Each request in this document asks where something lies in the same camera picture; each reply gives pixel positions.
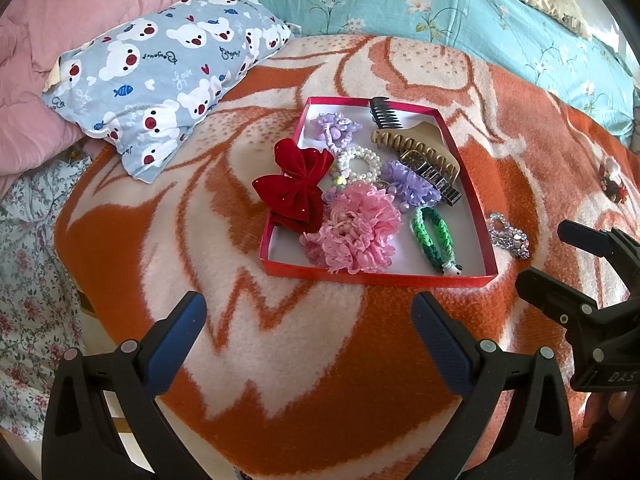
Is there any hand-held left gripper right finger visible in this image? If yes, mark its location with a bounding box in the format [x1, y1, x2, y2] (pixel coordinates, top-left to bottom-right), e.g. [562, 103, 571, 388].
[406, 291, 576, 480]

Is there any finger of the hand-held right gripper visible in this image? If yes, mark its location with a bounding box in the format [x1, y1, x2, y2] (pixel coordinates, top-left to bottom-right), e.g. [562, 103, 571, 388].
[515, 267, 603, 342]
[557, 219, 640, 281]

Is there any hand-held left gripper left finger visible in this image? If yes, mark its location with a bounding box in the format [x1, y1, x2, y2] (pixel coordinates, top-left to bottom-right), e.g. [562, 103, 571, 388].
[41, 290, 208, 480]

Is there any clear crystal bracelet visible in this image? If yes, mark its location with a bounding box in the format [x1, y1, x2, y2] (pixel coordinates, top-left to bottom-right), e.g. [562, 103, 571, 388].
[487, 212, 532, 260]

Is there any red shallow box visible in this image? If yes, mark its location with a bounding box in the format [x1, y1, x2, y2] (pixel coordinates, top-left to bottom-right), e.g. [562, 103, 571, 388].
[260, 96, 499, 290]

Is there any dark metal wristwatch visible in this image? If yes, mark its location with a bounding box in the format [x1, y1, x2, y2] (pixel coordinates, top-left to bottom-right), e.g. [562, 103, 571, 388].
[400, 149, 464, 207]

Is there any white pearl hair tie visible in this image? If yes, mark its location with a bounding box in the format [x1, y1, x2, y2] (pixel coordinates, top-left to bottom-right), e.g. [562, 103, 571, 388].
[335, 145, 387, 188]

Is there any beige hair claw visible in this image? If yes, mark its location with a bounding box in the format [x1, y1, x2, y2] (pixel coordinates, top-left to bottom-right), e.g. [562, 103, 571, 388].
[370, 121, 461, 182]

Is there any black comb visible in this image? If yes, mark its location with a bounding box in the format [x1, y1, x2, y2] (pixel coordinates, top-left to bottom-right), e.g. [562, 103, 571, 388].
[368, 96, 404, 134]

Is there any purple beaded hair tie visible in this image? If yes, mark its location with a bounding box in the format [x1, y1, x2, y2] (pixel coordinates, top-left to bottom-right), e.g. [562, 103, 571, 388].
[309, 111, 362, 154]

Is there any orange and white blanket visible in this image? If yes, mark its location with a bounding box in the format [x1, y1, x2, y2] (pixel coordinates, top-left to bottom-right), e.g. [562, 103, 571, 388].
[54, 35, 640, 480]

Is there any pink lace scrunchie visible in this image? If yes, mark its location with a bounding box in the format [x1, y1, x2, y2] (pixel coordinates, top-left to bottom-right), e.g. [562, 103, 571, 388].
[299, 182, 404, 275]

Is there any purple lace scrunchie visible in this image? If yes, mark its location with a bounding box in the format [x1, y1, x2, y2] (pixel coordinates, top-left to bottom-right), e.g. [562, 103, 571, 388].
[381, 159, 444, 209]

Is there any floral patterned cloth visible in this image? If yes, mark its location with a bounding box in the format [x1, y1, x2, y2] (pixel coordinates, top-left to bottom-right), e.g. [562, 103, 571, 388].
[0, 155, 96, 443]

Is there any red velvet hair bow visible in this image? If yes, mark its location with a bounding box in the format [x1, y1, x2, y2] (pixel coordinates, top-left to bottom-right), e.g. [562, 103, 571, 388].
[251, 137, 336, 235]

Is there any bear print pillow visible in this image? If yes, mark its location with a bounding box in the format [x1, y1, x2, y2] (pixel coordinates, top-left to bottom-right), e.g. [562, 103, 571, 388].
[42, 0, 295, 184]

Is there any blue floral bed sheet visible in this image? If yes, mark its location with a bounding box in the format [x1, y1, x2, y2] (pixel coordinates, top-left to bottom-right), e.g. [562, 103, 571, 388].
[210, 0, 637, 152]

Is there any pink quilt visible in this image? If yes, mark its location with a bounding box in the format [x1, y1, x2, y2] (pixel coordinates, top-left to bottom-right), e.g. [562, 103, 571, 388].
[0, 0, 224, 197]

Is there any green braided bracelet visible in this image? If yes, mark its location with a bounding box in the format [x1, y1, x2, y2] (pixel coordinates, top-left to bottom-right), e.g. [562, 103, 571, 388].
[410, 206, 467, 277]

